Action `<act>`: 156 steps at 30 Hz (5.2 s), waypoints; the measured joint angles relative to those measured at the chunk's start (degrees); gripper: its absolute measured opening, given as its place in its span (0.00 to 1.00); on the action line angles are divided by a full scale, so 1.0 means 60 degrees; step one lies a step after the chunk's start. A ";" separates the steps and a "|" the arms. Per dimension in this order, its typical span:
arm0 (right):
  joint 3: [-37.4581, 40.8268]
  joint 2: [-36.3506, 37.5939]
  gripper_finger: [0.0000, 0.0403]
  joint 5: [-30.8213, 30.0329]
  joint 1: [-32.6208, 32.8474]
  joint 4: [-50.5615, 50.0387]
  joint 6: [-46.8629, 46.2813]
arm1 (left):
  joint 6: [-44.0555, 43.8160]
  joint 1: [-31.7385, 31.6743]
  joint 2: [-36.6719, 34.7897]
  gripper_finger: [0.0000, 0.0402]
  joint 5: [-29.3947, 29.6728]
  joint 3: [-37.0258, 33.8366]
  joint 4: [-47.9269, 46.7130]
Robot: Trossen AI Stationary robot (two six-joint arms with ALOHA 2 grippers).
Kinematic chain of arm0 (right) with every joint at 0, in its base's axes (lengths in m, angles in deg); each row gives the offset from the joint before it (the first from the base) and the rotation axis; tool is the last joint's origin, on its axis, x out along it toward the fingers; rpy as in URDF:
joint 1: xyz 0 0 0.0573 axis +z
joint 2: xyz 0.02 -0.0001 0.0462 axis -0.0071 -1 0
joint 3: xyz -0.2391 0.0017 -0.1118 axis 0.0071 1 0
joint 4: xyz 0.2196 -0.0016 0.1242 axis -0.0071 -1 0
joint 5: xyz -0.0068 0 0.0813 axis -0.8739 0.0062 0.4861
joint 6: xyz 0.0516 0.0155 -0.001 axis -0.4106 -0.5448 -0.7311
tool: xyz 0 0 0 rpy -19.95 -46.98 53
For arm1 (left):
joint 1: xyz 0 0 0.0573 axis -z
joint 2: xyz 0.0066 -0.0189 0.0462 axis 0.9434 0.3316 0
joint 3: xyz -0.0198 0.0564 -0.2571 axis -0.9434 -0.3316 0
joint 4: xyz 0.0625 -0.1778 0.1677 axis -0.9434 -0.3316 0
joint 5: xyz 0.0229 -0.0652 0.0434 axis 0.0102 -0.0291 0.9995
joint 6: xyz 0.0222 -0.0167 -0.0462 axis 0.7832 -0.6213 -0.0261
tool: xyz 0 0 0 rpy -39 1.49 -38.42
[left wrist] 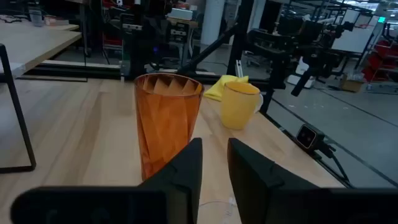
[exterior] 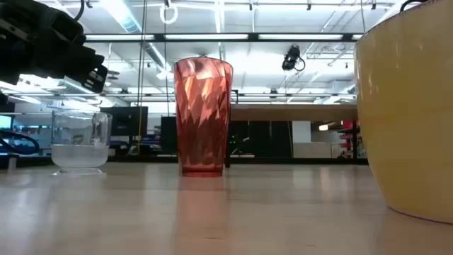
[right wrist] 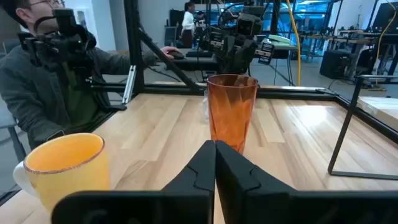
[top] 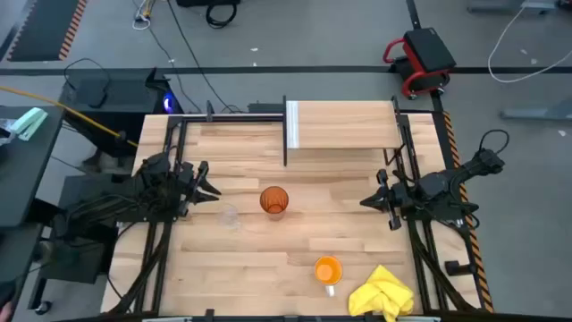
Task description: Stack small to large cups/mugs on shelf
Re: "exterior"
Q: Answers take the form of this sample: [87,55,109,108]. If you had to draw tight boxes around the black monitor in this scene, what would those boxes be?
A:
[100,106,149,137]

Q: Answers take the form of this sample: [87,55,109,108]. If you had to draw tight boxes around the red faceted plastic tumbler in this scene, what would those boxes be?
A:
[173,56,234,178]

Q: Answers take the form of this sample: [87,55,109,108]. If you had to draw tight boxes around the white cable loop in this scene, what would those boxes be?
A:
[159,2,179,26]

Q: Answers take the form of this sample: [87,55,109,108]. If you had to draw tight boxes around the yellow and white mug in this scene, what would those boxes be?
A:
[354,0,453,225]

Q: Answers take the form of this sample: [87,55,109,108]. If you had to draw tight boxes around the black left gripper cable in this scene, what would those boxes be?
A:
[73,0,86,22]

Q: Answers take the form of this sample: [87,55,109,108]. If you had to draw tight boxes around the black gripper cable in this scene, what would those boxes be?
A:
[73,0,86,22]
[398,0,428,12]

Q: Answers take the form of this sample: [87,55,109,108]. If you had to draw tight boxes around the overhead light bar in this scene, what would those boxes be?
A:
[84,33,365,44]

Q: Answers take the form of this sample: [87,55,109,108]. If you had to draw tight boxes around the black hanging camera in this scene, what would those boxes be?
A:
[281,45,306,72]

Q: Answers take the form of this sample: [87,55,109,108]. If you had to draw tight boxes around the clear glass cup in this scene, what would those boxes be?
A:
[50,109,113,176]

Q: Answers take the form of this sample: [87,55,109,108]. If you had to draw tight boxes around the black curved tube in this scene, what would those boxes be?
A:
[0,129,41,156]

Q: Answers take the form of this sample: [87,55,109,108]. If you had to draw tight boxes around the red storage rack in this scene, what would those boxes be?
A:
[337,120,366,159]

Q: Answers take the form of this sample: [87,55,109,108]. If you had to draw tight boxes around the yellow hanging cable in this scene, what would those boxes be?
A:
[136,0,149,154]

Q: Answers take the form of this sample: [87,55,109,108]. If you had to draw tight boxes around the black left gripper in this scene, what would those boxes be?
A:
[0,0,109,94]

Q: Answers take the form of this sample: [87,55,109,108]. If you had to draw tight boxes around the silver ceiling duct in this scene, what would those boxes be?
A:
[101,0,174,74]

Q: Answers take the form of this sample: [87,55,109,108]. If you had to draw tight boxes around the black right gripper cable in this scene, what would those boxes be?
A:
[398,0,428,12]

